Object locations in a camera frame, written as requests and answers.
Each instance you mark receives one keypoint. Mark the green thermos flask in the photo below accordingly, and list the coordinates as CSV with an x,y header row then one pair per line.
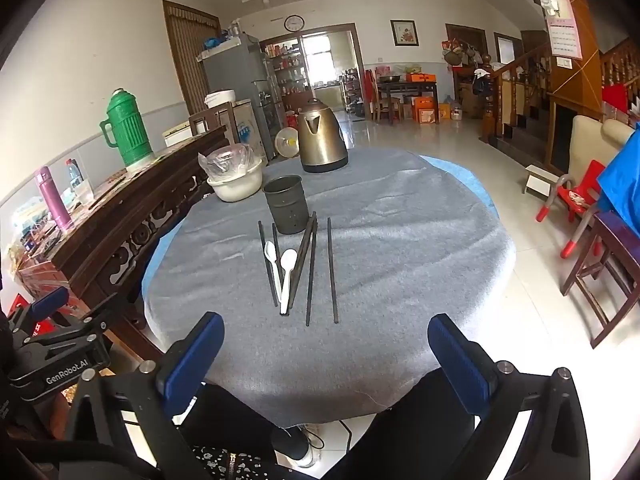
x,y
127,130

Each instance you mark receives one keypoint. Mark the brown wooden chair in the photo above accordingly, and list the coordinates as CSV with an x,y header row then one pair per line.
x,y
215,120

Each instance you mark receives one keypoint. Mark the dark wooden side table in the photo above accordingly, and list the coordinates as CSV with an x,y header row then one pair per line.
x,y
405,88

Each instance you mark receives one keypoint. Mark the cream sofa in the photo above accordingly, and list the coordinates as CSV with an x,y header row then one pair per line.
x,y
592,140

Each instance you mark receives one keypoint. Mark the grey refrigerator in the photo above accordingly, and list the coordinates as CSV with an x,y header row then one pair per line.
x,y
235,70

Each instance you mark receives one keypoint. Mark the wall calendar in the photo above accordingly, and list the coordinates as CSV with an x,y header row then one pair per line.
x,y
565,25

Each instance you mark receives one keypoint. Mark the dark shoe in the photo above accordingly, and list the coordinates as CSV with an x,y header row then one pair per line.
x,y
292,442

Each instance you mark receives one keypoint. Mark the wooden staircase railing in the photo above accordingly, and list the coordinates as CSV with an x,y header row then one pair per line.
x,y
515,95

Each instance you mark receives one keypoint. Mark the blue tablecloth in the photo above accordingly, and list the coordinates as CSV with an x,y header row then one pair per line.
x,y
472,175

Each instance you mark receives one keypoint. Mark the framed picture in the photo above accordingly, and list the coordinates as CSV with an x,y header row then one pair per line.
x,y
404,33

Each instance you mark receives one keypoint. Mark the grey metal utensil holder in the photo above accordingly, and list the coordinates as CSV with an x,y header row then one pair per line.
x,y
286,205

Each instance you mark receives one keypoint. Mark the black floral garment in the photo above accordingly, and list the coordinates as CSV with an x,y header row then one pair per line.
x,y
220,464

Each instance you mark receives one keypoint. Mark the white step stool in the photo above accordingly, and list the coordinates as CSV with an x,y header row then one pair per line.
x,y
542,176

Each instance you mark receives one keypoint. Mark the round wall clock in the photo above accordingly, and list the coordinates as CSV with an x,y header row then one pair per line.
x,y
294,23

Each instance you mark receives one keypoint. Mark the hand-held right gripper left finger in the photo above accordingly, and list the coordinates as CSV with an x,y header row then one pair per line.
x,y
192,360

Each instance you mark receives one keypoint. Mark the grey tablecloth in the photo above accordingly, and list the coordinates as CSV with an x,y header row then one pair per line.
x,y
400,260

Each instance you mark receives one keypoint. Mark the person's left leg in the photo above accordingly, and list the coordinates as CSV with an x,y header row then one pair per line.
x,y
235,420

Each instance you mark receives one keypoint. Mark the clear bottle with red cap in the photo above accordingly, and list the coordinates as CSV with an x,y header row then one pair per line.
x,y
75,175

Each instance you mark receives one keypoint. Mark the pink bottle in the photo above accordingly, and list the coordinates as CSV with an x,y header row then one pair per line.
x,y
52,197

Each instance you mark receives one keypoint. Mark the small white fan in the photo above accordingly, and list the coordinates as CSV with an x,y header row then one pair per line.
x,y
286,142

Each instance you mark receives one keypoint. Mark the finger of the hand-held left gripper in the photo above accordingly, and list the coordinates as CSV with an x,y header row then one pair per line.
x,y
47,305
75,335

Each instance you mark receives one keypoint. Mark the person's right leg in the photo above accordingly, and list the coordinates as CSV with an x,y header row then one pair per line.
x,y
410,435

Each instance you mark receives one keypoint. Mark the white box with blue print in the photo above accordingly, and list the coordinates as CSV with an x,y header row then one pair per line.
x,y
248,127

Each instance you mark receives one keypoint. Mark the shelf with bottles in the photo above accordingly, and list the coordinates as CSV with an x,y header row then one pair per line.
x,y
287,70

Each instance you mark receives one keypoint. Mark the dark wooden stool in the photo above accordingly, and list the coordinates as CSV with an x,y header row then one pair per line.
x,y
620,230

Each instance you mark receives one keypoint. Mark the white pot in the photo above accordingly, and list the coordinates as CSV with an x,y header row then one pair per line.
x,y
220,98

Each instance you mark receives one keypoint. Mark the person's leg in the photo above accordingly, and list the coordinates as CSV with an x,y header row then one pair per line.
x,y
410,435
235,420

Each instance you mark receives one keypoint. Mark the cream box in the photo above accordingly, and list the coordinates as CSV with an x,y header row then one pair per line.
x,y
177,133

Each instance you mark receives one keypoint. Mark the gold electric kettle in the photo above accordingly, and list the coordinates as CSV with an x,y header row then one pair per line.
x,y
320,140

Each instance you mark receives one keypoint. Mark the blue plastic bag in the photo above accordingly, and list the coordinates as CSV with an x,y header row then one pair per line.
x,y
622,180

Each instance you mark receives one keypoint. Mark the orange box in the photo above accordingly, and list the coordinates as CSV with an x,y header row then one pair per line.
x,y
421,78

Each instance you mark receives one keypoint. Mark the dark carved wooden sideboard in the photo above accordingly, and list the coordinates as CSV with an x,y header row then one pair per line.
x,y
125,220

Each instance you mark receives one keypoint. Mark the brown wooden door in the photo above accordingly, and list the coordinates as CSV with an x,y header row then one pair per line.
x,y
192,60

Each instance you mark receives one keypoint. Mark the white plastic spoon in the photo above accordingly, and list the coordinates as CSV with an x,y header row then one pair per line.
x,y
288,260
270,251

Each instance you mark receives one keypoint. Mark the clear plastic bag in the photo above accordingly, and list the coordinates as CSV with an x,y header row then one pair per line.
x,y
227,160

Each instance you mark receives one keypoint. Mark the red plastic chair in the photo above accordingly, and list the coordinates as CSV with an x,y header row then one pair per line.
x,y
575,195

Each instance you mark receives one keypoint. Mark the white bowl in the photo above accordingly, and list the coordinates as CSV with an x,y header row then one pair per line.
x,y
235,187

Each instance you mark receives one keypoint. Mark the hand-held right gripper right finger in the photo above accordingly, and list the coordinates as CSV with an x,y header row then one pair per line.
x,y
457,360

